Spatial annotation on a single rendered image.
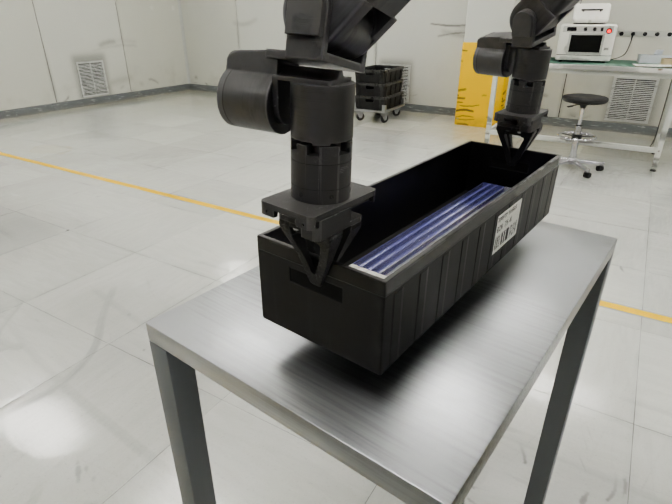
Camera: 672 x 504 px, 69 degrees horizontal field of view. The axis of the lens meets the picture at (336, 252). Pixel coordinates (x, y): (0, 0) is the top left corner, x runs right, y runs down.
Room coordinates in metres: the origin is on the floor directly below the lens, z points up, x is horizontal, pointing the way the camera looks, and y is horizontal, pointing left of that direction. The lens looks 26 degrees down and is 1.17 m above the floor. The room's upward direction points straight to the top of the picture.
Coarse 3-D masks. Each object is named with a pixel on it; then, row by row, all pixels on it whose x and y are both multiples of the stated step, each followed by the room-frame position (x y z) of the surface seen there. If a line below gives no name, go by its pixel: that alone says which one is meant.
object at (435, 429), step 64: (512, 256) 0.75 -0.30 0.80; (576, 256) 0.75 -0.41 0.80; (192, 320) 0.56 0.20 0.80; (256, 320) 0.56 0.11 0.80; (448, 320) 0.56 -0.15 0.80; (512, 320) 0.56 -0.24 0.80; (576, 320) 0.81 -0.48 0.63; (192, 384) 0.55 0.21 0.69; (256, 384) 0.43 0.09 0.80; (320, 384) 0.43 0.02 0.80; (384, 384) 0.43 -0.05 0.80; (448, 384) 0.43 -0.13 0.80; (512, 384) 0.43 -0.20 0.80; (576, 384) 0.82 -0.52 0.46; (192, 448) 0.54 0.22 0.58; (320, 448) 0.36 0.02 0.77; (384, 448) 0.34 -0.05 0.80; (448, 448) 0.34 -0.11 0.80
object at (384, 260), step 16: (480, 192) 0.84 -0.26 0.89; (496, 192) 0.84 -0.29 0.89; (448, 208) 0.76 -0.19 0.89; (464, 208) 0.76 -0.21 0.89; (480, 208) 0.76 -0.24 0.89; (416, 224) 0.69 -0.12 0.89; (432, 224) 0.69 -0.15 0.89; (448, 224) 0.69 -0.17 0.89; (400, 240) 0.63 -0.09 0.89; (416, 240) 0.63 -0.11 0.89; (432, 240) 0.63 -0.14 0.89; (368, 256) 0.58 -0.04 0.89; (384, 256) 0.58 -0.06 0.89; (400, 256) 0.58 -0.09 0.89; (368, 272) 0.54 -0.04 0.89; (384, 272) 0.54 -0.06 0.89
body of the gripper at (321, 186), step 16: (304, 144) 0.42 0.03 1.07; (352, 144) 0.44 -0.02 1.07; (304, 160) 0.42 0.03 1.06; (320, 160) 0.42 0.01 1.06; (336, 160) 0.42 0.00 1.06; (304, 176) 0.42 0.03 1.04; (320, 176) 0.42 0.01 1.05; (336, 176) 0.42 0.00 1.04; (288, 192) 0.45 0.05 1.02; (304, 192) 0.42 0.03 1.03; (320, 192) 0.42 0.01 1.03; (336, 192) 0.42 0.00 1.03; (352, 192) 0.45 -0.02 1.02; (368, 192) 0.46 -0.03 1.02; (272, 208) 0.42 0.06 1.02; (288, 208) 0.41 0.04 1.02; (304, 208) 0.41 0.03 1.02; (320, 208) 0.41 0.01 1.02; (336, 208) 0.41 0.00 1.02; (304, 224) 0.39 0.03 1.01
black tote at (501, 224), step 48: (480, 144) 0.93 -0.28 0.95; (384, 192) 0.70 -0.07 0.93; (432, 192) 0.83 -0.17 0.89; (528, 192) 0.72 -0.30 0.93; (288, 240) 0.53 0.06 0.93; (384, 240) 0.70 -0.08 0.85; (480, 240) 0.58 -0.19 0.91; (288, 288) 0.47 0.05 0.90; (336, 288) 0.43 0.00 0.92; (384, 288) 0.40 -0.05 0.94; (432, 288) 0.48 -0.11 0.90; (336, 336) 0.43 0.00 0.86; (384, 336) 0.40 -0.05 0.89
